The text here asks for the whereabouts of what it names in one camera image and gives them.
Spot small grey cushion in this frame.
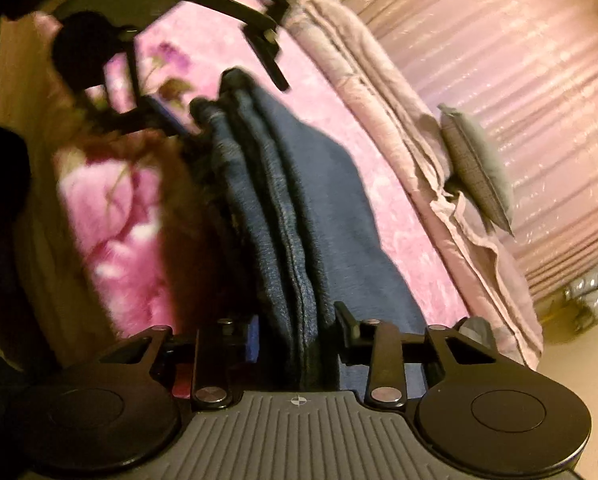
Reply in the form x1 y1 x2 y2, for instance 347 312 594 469
438 104 516 237

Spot pale pink quilt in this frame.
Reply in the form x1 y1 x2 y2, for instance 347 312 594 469
279 0 546 367

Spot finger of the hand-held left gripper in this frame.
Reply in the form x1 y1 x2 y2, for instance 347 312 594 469
176 0 300 94
76 87 192 139

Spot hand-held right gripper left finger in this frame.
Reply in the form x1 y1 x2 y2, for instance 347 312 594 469
99 316 260 409

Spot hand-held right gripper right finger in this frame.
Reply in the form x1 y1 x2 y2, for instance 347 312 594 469
334 302 500 408

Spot shiny silver object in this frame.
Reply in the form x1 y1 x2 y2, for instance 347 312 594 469
561 269 598 319

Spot blue denim jeans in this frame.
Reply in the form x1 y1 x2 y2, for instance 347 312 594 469
189 66 430 396

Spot pink floral blanket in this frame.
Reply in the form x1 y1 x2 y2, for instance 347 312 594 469
29 0 470 347

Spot pink curtain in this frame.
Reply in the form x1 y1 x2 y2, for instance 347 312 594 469
343 0 598 302

